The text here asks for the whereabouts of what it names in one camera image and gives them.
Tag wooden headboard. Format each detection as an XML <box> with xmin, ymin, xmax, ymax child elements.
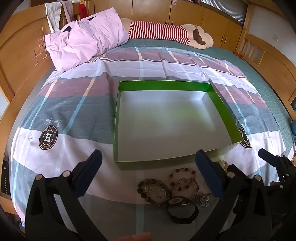
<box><xmin>0</xmin><ymin>5</ymin><xmax>70</xmax><ymax>112</ymax></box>

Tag white wristwatch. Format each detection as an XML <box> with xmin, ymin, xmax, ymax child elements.
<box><xmin>214</xmin><ymin>160</ymin><xmax>228</xmax><ymax>172</ymax></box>

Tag plush toy in striped shirt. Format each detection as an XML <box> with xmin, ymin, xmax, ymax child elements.
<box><xmin>120</xmin><ymin>18</ymin><xmax>214</xmax><ymax>49</ymax></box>

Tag black band bracelet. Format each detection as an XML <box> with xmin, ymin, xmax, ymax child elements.
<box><xmin>167</xmin><ymin>204</ymin><xmax>199</xmax><ymax>225</ymax></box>

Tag pink cloth on headboard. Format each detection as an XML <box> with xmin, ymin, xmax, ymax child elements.
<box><xmin>61</xmin><ymin>1</ymin><xmax>75</xmax><ymax>19</ymax></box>

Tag white cloth on headboard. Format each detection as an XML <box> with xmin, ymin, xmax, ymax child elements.
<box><xmin>45</xmin><ymin>1</ymin><xmax>63</xmax><ymax>33</ymax></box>

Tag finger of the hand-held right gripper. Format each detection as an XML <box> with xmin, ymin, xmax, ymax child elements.
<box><xmin>258</xmin><ymin>148</ymin><xmax>296</xmax><ymax>189</ymax></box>

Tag brown bead bracelet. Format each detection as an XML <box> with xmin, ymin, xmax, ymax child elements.
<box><xmin>137</xmin><ymin>178</ymin><xmax>173</xmax><ymax>205</ymax></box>

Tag wooden footboard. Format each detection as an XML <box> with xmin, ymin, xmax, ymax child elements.
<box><xmin>236</xmin><ymin>0</ymin><xmax>296</xmax><ymax>105</ymax></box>

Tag black device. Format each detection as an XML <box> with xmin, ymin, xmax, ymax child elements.
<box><xmin>0</xmin><ymin>158</ymin><xmax>11</xmax><ymax>197</ymax></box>

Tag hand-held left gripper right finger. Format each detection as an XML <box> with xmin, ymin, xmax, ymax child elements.
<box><xmin>195</xmin><ymin>149</ymin><xmax>273</xmax><ymax>241</ymax></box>

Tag gold flower bracelet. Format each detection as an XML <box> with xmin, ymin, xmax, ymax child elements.
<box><xmin>143</xmin><ymin>184</ymin><xmax>167</xmax><ymax>200</ymax></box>

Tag silver bangle with round pendant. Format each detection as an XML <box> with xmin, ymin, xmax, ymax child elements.
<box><xmin>167</xmin><ymin>177</ymin><xmax>200</xmax><ymax>207</ymax></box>

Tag red bead bracelet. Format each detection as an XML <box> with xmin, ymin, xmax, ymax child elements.
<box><xmin>168</xmin><ymin>168</ymin><xmax>197</xmax><ymax>193</ymax></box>

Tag plaid bed sheet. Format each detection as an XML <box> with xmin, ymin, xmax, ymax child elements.
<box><xmin>9</xmin><ymin>46</ymin><xmax>296</xmax><ymax>241</ymax></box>

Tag green cardboard box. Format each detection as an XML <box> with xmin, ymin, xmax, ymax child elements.
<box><xmin>113</xmin><ymin>80</ymin><xmax>243</xmax><ymax>171</ymax></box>

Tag frosted glass window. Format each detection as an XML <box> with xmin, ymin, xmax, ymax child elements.
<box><xmin>201</xmin><ymin>0</ymin><xmax>248</xmax><ymax>24</ymax></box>

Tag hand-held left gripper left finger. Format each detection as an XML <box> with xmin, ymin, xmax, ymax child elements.
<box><xmin>25</xmin><ymin>149</ymin><xmax>103</xmax><ymax>241</ymax></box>

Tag pink pillow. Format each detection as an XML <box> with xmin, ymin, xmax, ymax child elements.
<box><xmin>44</xmin><ymin>7</ymin><xmax>129</xmax><ymax>72</ymax></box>

